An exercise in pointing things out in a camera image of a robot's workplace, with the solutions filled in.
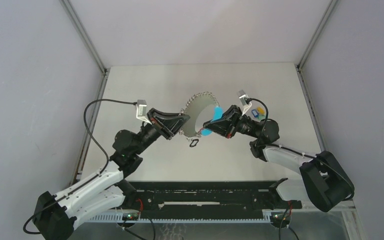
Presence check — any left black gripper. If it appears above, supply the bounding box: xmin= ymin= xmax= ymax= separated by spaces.
xmin=132 ymin=108 xmax=189 ymax=155

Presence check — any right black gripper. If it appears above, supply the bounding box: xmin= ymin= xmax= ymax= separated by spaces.
xmin=203 ymin=104 xmax=259 ymax=139

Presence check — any metal key organizer with rings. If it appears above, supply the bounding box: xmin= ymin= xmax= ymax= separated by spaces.
xmin=179 ymin=91 xmax=223 ymax=139

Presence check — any black key tag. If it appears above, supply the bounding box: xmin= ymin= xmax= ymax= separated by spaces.
xmin=189 ymin=138 xmax=200 ymax=148

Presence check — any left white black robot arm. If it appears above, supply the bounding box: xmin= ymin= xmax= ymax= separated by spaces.
xmin=32 ymin=108 xmax=190 ymax=240

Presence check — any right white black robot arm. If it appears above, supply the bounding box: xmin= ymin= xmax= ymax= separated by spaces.
xmin=203 ymin=105 xmax=355 ymax=213

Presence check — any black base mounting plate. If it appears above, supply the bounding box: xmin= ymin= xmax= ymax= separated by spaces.
xmin=120 ymin=180 xmax=303 ymax=220

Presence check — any left green circuit board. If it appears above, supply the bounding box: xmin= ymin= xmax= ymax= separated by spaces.
xmin=122 ymin=213 xmax=140 ymax=222

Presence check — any green circuit board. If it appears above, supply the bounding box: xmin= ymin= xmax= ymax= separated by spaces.
xmin=122 ymin=213 xmax=140 ymax=222
xmin=270 ymin=214 xmax=290 ymax=222

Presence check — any right green circuit board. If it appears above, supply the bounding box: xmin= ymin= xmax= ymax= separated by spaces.
xmin=270 ymin=214 xmax=290 ymax=222

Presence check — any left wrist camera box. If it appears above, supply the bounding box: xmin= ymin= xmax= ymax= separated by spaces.
xmin=135 ymin=99 xmax=152 ymax=124

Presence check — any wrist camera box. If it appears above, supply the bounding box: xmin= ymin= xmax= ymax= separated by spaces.
xmin=237 ymin=90 xmax=252 ymax=115
xmin=135 ymin=99 xmax=152 ymax=124

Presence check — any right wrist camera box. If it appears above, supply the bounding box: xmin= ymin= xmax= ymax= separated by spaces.
xmin=237 ymin=90 xmax=252 ymax=115

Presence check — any left black camera cable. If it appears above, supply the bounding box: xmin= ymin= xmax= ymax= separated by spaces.
xmin=22 ymin=98 xmax=138 ymax=236

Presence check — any white slotted cable duct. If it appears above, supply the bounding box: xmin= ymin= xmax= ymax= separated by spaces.
xmin=85 ymin=211 xmax=273 ymax=224

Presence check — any left aluminium frame post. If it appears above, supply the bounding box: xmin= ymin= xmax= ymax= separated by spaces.
xmin=59 ymin=0 xmax=108 ymax=75

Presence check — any aluminium frame post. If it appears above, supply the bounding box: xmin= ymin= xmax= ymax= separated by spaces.
xmin=296 ymin=0 xmax=340 ymax=72
xmin=59 ymin=0 xmax=108 ymax=75

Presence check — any right aluminium frame post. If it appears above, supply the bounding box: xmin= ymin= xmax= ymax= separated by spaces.
xmin=296 ymin=0 xmax=340 ymax=72

